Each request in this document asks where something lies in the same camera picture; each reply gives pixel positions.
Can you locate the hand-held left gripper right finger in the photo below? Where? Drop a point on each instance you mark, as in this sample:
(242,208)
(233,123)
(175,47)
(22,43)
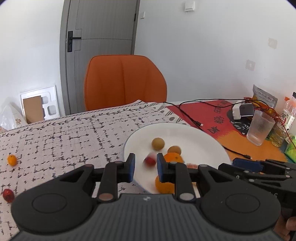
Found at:
(160,168)

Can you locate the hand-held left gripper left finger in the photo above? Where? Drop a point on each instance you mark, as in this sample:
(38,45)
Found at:
(131,166)

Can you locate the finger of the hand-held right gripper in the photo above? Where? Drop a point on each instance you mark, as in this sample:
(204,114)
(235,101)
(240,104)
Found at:
(233,172)
(247,165)

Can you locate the small red plum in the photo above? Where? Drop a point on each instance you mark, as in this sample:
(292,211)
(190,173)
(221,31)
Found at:
(8,195)
(149,161)

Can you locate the large orange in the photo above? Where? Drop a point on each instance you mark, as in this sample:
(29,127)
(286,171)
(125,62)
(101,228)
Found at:
(174,158)

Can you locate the medium orange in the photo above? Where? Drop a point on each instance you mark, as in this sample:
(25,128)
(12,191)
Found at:
(164,187)

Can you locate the brown kiwi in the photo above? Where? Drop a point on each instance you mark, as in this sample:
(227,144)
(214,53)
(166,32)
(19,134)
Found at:
(174,150)
(158,143)

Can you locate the white plate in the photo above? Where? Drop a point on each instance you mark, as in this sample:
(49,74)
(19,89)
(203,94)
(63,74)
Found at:
(196,143)

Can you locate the person's right hand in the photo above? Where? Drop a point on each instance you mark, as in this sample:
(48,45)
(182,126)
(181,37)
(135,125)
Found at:
(291,225)

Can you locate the ribbed clear glass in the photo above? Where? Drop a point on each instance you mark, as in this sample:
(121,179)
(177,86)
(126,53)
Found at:
(260,129)

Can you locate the green packet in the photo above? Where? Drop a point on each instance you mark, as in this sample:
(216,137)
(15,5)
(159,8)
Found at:
(291,150)

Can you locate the plastic bottle yellow liquid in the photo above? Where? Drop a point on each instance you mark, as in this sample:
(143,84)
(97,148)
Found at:
(283,125)

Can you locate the white grey charger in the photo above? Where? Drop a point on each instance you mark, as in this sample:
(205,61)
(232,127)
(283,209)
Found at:
(242,110)

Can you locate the red orange printed mat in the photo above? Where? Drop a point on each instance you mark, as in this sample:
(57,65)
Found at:
(215,120)

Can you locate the black white printed tablecloth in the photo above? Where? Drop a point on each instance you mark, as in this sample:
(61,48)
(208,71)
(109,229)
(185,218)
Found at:
(69,143)

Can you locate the silver snack bag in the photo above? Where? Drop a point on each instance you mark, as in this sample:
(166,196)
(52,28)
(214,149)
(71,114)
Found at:
(264,96)

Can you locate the orange chair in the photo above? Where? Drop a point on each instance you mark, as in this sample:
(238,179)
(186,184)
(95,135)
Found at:
(124,83)

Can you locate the brown cardboard sheet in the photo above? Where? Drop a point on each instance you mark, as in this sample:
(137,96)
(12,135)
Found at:
(33,109)

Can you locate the small orange kumquat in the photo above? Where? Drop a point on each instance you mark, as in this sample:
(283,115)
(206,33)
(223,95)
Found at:
(11,160)

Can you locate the clear plastic bag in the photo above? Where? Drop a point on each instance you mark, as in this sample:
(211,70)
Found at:
(10,115)

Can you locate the grey door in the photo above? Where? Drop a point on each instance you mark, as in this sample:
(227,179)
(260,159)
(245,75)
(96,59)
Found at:
(104,23)

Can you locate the white wall socket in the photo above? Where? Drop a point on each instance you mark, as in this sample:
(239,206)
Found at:
(250,64)
(272,42)

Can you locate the white foam packaging frame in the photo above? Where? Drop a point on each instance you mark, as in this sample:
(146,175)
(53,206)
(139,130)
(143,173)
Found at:
(49,97)

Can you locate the small white wall switch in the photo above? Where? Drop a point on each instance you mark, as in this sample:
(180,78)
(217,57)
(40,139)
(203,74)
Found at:
(142,15)

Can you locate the white light switch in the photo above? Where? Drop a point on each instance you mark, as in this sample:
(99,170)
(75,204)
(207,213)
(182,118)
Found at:
(189,5)

